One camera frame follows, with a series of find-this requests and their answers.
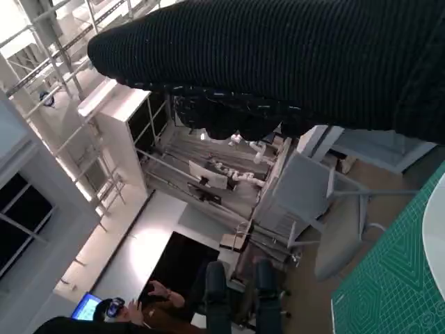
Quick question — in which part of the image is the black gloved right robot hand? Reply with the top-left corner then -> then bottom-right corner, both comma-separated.
86,0 -> 445,145

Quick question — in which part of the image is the white plate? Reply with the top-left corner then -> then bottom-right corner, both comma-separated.
421,180 -> 445,297

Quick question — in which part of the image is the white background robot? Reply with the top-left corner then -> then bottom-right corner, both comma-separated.
207,134 -> 273,193

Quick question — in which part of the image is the white desk monitor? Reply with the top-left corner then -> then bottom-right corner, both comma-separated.
188,159 -> 227,191

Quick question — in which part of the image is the white shelf cabinet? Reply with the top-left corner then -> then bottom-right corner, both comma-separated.
76,79 -> 172,196

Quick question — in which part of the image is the large black screen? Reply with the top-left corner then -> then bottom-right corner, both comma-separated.
138,230 -> 221,304

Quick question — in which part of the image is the green cutting mat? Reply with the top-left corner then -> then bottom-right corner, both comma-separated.
330,169 -> 445,334

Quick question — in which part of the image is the laptop with blue screen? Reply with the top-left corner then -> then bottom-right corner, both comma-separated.
70,292 -> 102,321

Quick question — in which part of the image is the grey chair with white frame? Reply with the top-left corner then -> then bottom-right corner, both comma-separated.
257,151 -> 420,283

